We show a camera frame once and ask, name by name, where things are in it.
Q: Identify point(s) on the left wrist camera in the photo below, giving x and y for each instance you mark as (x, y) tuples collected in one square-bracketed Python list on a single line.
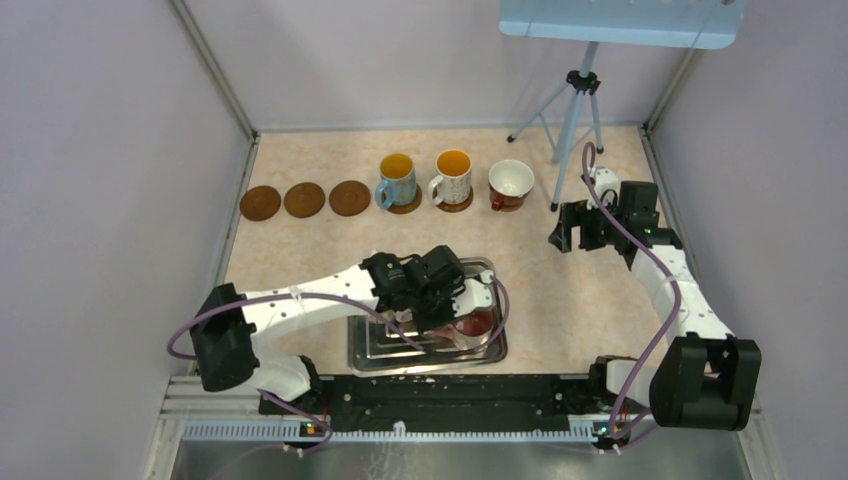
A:
[(477, 293)]

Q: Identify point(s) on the music stand tripod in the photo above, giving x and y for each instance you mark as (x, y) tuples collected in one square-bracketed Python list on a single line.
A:
[(583, 83)]

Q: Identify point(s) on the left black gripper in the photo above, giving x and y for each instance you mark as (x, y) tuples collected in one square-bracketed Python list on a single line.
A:
[(451, 289)]

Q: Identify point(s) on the blue butterfly mug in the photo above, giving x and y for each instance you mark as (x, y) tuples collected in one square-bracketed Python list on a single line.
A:
[(398, 181)]

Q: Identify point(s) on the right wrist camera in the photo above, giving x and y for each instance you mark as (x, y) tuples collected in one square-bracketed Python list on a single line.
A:
[(606, 185)]

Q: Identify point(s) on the blue music stand desk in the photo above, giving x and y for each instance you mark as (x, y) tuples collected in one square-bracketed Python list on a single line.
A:
[(676, 24)]

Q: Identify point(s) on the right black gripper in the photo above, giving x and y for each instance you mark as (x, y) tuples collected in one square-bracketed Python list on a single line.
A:
[(574, 214)]

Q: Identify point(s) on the pink mug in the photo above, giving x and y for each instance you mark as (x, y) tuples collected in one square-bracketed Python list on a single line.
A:
[(470, 332)]

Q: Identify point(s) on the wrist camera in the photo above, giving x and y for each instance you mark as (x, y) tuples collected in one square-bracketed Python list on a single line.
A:
[(606, 185), (477, 293)]

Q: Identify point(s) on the white red-bottom cup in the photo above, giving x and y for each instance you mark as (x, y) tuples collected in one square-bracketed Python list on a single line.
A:
[(510, 182)]

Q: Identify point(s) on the steel serving tray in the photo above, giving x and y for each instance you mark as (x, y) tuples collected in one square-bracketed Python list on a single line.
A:
[(374, 350)]

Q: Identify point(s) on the brown coaster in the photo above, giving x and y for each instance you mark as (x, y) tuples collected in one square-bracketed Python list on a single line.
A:
[(349, 198), (260, 203), (410, 207), (458, 207), (304, 200)]

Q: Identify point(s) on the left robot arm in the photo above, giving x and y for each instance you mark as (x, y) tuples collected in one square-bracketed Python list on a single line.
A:
[(228, 331)]

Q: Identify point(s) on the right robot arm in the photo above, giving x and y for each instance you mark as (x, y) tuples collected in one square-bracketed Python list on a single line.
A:
[(695, 372)]

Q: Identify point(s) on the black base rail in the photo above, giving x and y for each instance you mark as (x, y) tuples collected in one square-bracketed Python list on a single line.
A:
[(458, 403)]

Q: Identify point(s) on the silver mug orange inside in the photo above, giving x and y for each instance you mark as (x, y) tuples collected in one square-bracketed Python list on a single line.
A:
[(452, 182)]

